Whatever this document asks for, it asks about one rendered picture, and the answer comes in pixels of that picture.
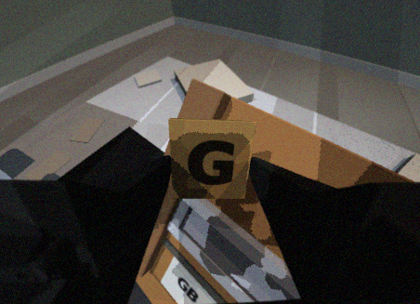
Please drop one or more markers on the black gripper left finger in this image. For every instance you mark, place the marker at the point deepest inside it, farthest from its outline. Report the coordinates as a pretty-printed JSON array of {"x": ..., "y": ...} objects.
[{"x": 110, "y": 224}]

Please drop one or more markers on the brown letter tile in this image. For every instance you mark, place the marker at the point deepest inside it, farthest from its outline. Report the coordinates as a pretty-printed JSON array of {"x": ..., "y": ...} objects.
[{"x": 210, "y": 158}]

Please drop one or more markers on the white paper ticket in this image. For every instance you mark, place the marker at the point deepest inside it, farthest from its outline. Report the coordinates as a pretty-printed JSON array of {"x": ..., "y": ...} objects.
[{"x": 182, "y": 287}]

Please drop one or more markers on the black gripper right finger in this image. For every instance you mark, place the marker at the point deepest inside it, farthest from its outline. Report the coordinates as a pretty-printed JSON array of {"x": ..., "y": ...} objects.
[{"x": 319, "y": 228}]

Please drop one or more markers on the tan flat rectangular board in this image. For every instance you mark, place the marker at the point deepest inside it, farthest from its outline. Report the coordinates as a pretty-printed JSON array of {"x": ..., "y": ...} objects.
[{"x": 410, "y": 168}]

